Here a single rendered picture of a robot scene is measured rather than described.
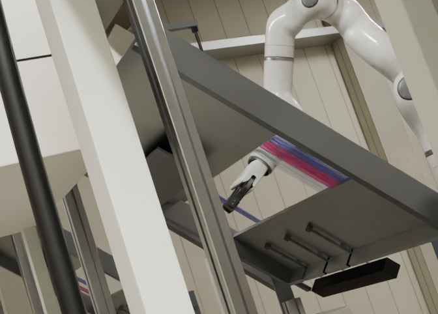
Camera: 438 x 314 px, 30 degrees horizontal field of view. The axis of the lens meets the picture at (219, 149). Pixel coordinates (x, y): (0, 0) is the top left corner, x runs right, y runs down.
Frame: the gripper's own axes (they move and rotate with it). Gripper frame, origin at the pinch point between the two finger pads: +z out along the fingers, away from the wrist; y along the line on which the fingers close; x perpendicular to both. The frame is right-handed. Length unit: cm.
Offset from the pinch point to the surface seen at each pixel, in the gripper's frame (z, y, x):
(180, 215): 20.3, 21.4, -11.8
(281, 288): 15.2, 13.8, 23.1
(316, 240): 11.6, 44.7, 15.2
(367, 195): 11, 77, 10
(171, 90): 30, 94, -33
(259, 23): -255, -300, -22
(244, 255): 17.2, 20.5, 8.1
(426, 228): 10, 79, 24
